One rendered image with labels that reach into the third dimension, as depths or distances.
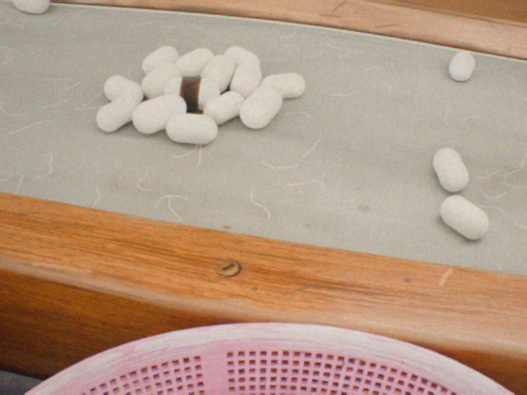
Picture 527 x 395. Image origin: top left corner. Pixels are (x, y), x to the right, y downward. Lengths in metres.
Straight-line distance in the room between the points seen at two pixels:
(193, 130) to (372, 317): 0.18
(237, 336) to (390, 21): 0.38
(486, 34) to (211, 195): 0.32
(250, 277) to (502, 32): 0.38
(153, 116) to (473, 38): 0.30
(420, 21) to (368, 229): 0.27
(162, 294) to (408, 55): 0.34
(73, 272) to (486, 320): 0.19
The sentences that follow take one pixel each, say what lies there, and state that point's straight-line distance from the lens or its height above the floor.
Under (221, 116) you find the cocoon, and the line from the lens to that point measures 0.45.
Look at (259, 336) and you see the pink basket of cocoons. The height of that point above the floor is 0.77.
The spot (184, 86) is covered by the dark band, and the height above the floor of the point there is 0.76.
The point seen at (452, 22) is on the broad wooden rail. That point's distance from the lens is 0.62.
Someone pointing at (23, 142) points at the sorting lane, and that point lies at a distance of 0.46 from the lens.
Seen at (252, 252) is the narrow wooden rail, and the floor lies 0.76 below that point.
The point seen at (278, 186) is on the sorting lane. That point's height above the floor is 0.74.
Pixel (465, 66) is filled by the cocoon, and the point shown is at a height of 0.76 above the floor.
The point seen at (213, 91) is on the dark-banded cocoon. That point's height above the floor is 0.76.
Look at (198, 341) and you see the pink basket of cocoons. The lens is 0.29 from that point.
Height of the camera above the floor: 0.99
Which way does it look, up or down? 38 degrees down
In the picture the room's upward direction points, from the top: 4 degrees clockwise
